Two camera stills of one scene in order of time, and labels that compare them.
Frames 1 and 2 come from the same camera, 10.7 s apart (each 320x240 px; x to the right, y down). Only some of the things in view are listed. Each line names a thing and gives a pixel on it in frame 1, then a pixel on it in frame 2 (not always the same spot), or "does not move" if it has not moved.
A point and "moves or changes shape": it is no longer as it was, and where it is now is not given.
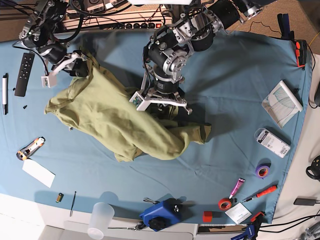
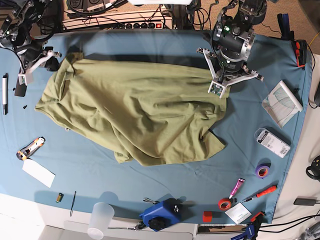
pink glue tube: (237, 187) does not move
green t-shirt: (100, 103) moves or changes shape
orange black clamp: (301, 51) does not move
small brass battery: (59, 197) does not move
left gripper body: (161, 91) → (226, 68)
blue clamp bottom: (252, 229) does not move
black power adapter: (305, 201) does not move
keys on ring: (139, 226) does not move
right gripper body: (74, 63) → (32, 57)
